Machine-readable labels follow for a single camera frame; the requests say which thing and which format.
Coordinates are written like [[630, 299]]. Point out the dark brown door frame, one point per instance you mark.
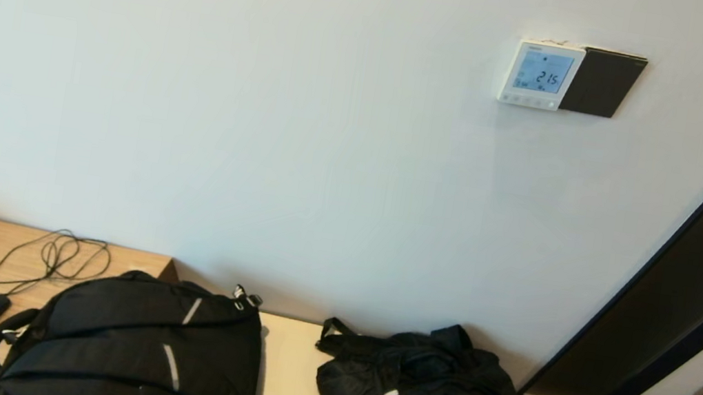
[[674, 322]]

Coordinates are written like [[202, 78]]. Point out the white wall thermostat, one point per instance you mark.
[[541, 72]]

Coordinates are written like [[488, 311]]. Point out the large black backpack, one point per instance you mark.
[[127, 345]]

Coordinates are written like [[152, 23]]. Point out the small crumpled black bag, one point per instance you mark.
[[413, 388]]

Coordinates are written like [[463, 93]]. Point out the dark brown wall switch panel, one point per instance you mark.
[[602, 82]]

